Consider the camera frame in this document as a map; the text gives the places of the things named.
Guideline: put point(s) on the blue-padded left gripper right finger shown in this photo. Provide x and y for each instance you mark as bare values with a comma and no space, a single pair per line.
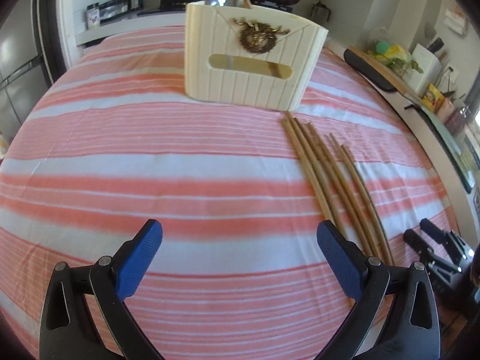
411,328

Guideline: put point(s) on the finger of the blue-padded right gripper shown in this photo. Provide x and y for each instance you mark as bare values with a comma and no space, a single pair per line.
454,244
427,256

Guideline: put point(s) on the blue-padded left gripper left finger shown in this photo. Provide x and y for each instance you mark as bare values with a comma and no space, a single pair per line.
68,330

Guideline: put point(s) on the wooden chopstick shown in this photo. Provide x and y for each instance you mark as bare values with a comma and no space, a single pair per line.
335,177
342,175
357,204
334,200
312,169
375,227

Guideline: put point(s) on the green cutting board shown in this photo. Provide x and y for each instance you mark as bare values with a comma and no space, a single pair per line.
448,143

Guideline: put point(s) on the yellow snack box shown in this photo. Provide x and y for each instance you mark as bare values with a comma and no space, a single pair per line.
432,99

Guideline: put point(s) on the wooden cutting board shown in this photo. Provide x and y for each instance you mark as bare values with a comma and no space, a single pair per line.
380,75

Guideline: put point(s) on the white knife block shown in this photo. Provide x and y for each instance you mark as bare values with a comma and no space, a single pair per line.
427,72

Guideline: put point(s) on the yellow green bag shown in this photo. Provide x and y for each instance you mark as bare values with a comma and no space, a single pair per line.
390,54

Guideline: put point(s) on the pink striped tablecloth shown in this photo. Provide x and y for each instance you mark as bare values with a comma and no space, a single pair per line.
116,142

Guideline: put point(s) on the grey refrigerator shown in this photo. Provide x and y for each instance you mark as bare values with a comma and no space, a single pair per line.
23,81

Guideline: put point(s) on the cream utensil holder box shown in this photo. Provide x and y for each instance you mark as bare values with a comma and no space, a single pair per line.
257,57

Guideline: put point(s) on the spice jar rack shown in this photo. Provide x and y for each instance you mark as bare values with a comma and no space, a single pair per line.
97,14

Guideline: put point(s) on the black gas stove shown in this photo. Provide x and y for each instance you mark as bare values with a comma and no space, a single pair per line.
177,6

